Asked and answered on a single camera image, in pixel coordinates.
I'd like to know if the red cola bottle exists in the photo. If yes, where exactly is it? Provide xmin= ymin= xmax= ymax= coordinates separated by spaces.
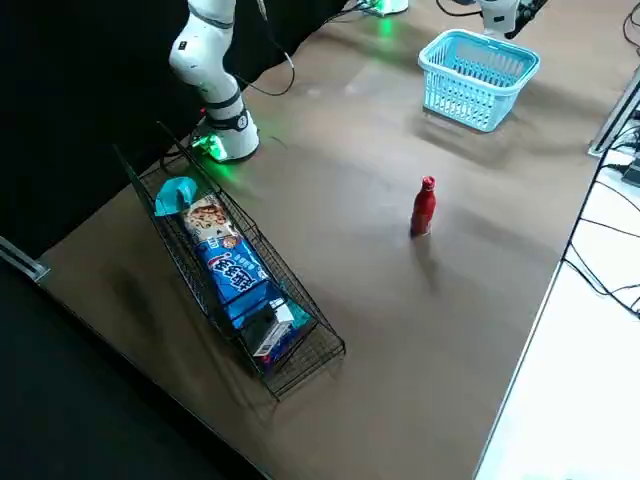
xmin=409 ymin=175 xmax=439 ymax=238

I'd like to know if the dark snack box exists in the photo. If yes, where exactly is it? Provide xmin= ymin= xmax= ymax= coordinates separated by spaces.
xmin=239 ymin=302 xmax=297 ymax=374

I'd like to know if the teal snack packet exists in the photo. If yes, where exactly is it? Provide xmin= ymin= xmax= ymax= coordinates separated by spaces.
xmin=154 ymin=176 xmax=199 ymax=218

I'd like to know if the light blue plastic basket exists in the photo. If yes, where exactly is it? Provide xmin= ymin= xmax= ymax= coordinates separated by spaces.
xmin=417 ymin=28 xmax=542 ymax=134

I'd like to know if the blue cookie packet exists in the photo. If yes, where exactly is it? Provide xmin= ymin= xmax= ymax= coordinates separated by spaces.
xmin=179 ymin=195 xmax=275 ymax=321

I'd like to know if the black wire basket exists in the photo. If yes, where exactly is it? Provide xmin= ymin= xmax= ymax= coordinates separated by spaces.
xmin=112 ymin=121 xmax=348 ymax=402

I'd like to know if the black cable with connector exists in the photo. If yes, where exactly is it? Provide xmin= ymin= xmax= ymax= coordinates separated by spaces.
xmin=233 ymin=0 xmax=297 ymax=97

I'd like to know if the aluminium frame rail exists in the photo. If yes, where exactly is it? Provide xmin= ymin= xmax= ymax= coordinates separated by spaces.
xmin=0 ymin=234 xmax=52 ymax=282

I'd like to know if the aluminium camera post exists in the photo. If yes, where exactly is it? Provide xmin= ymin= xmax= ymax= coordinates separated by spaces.
xmin=587 ymin=63 xmax=640 ymax=157

